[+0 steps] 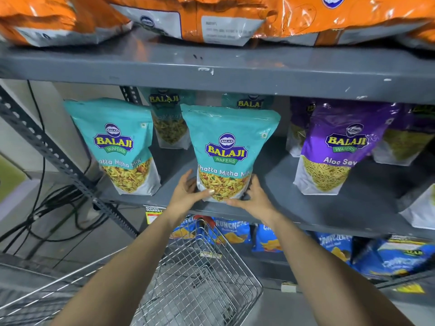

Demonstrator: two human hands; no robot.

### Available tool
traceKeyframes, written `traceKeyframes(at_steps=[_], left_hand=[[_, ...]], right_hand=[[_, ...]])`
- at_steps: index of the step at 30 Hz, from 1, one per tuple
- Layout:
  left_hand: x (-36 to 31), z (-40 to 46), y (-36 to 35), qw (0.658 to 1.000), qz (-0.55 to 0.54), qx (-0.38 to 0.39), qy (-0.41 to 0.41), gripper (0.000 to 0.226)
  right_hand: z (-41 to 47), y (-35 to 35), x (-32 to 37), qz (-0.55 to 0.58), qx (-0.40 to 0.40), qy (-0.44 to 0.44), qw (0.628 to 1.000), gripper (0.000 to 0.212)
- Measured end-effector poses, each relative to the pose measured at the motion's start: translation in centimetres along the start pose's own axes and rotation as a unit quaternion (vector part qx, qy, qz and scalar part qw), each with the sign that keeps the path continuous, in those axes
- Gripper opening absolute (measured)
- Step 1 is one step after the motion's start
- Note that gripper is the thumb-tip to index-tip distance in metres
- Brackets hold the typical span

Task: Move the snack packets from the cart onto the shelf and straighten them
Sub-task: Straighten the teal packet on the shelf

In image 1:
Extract person's right hand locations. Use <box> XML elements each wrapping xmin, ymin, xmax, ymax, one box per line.
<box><xmin>226</xmin><ymin>175</ymin><xmax>278</xmax><ymax>225</ymax></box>

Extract black cables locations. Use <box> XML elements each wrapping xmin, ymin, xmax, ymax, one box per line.
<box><xmin>0</xmin><ymin>81</ymin><xmax>138</xmax><ymax>256</ymax></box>

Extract teal snack mix packet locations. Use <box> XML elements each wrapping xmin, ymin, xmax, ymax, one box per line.
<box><xmin>180</xmin><ymin>104</ymin><xmax>281</xmax><ymax>203</ymax></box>
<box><xmin>141</xmin><ymin>87</ymin><xmax>193</xmax><ymax>150</ymax></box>
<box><xmin>222</xmin><ymin>93</ymin><xmax>273</xmax><ymax>110</ymax></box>
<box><xmin>63</xmin><ymin>98</ymin><xmax>162</xmax><ymax>197</ymax></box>

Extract snack packet with white base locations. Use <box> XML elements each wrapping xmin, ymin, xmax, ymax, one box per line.
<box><xmin>397</xmin><ymin>184</ymin><xmax>435</xmax><ymax>230</ymax></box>

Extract blue chips packet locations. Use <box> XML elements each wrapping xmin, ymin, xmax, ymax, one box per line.
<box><xmin>314</xmin><ymin>232</ymin><xmax>355</xmax><ymax>266</ymax></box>
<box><xmin>211</xmin><ymin>217</ymin><xmax>252</xmax><ymax>245</ymax></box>
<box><xmin>352</xmin><ymin>235</ymin><xmax>435</xmax><ymax>279</ymax></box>
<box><xmin>169</xmin><ymin>216</ymin><xmax>198</xmax><ymax>239</ymax></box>
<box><xmin>251</xmin><ymin>223</ymin><xmax>285</xmax><ymax>254</ymax></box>

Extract purple sev snack packet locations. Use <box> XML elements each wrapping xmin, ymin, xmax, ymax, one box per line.
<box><xmin>372</xmin><ymin>104</ymin><xmax>435</xmax><ymax>167</ymax></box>
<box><xmin>286</xmin><ymin>97</ymin><xmax>317</xmax><ymax>157</ymax></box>
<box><xmin>292</xmin><ymin>101</ymin><xmax>402</xmax><ymax>196</ymax></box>

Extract wire shopping cart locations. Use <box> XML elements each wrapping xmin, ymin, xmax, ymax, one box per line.
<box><xmin>0</xmin><ymin>215</ymin><xmax>264</xmax><ymax>326</ymax></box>

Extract person's left hand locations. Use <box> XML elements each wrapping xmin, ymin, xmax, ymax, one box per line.
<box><xmin>165</xmin><ymin>170</ymin><xmax>215</xmax><ymax>222</ymax></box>

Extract yellow red shelf label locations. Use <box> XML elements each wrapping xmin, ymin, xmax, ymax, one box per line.
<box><xmin>144</xmin><ymin>206</ymin><xmax>166</xmax><ymax>225</ymax></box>

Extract person's left forearm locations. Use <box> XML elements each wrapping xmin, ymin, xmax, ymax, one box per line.
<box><xmin>50</xmin><ymin>210</ymin><xmax>190</xmax><ymax>326</ymax></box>

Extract grey metal shelving rack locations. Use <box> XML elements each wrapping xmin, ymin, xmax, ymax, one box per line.
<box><xmin>0</xmin><ymin>29</ymin><xmax>435</xmax><ymax>304</ymax></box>

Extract person's right forearm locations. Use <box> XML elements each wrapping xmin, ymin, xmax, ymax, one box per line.
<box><xmin>263</xmin><ymin>213</ymin><xmax>414</xmax><ymax>326</ymax></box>

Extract orange snack bag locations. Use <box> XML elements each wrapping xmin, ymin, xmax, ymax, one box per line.
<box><xmin>108</xmin><ymin>0</ymin><xmax>266</xmax><ymax>47</ymax></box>
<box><xmin>254</xmin><ymin>0</ymin><xmax>435</xmax><ymax>47</ymax></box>
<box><xmin>0</xmin><ymin>0</ymin><xmax>133</xmax><ymax>48</ymax></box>

